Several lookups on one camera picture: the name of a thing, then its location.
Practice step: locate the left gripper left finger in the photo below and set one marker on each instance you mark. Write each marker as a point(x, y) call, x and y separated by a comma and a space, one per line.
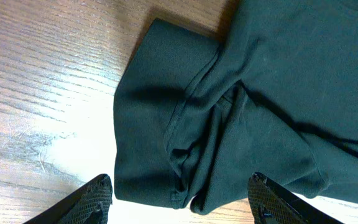
point(87, 205)

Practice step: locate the black t-shirt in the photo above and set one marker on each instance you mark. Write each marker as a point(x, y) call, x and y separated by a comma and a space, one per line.
point(194, 118)

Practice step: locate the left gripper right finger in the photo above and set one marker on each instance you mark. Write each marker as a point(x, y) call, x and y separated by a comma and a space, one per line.
point(273, 204)

